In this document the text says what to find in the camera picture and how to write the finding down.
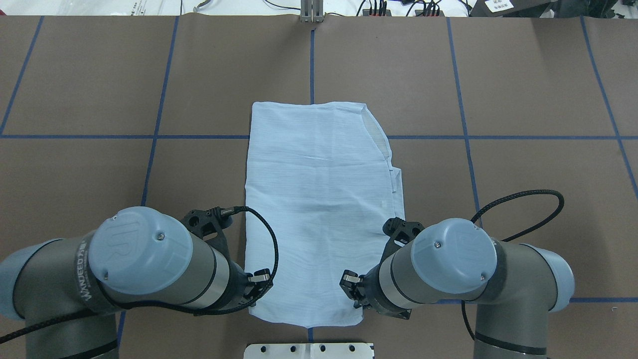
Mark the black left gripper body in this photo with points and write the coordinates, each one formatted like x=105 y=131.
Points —
x=239 y=284

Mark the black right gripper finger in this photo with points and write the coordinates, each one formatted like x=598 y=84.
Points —
x=350 y=283

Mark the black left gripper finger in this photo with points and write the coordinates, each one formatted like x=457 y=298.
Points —
x=261 y=278

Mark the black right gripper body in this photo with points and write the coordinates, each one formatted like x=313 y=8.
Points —
x=369 y=288

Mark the light blue button-up shirt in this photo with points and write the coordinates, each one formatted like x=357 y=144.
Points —
x=322 y=177

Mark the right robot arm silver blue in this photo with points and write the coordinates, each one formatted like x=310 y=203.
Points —
x=514 y=286

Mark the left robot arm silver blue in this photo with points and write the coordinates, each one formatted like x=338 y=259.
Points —
x=68 y=291

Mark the brown paper table cover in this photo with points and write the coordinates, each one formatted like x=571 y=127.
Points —
x=102 y=113

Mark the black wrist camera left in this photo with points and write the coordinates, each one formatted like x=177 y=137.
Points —
x=209 y=224

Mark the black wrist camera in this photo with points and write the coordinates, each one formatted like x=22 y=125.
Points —
x=400 y=233
x=209 y=224

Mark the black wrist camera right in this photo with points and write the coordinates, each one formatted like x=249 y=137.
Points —
x=400 y=233

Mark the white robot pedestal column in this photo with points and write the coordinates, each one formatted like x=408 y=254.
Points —
x=310 y=351

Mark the aluminium frame post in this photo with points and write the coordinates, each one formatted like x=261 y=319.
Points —
x=311 y=11

